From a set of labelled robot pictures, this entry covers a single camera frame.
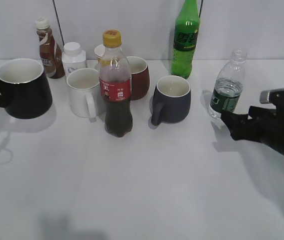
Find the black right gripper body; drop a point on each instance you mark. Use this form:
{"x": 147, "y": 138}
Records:
{"x": 270, "y": 122}

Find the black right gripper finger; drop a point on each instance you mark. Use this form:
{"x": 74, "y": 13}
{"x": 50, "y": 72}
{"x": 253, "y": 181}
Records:
{"x": 240, "y": 126}

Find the black ceramic mug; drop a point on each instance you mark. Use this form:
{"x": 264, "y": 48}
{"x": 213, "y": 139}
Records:
{"x": 25, "y": 88}

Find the clear cestbon water bottle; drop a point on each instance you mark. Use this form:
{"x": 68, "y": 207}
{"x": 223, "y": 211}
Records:
{"x": 229, "y": 84}

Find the yellow paper cup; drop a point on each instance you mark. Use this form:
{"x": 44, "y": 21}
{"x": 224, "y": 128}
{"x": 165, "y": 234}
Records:
{"x": 99, "y": 51}

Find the brown coffee drink bottle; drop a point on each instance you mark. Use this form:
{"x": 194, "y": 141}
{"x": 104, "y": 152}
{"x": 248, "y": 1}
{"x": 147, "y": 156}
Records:
{"x": 50, "y": 52}

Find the dark blue ceramic mug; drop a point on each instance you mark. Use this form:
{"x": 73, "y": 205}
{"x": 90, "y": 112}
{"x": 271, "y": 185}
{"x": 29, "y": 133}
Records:
{"x": 171, "y": 100}

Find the white plastic jar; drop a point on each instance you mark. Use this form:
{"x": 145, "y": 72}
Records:
{"x": 73, "y": 58}

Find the white ceramic mug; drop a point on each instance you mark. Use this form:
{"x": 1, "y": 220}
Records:
{"x": 84, "y": 93}

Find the red ceramic mug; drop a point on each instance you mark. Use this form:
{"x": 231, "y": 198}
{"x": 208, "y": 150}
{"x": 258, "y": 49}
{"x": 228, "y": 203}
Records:
{"x": 140, "y": 78}

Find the green sprite bottle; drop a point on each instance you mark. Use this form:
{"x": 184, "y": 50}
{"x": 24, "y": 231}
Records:
{"x": 185, "y": 38}

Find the cola bottle yellow cap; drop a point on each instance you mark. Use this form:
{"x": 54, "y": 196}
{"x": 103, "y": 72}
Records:
{"x": 115, "y": 85}

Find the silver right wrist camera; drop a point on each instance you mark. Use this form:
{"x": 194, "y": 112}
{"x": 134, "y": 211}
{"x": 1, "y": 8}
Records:
{"x": 264, "y": 97}

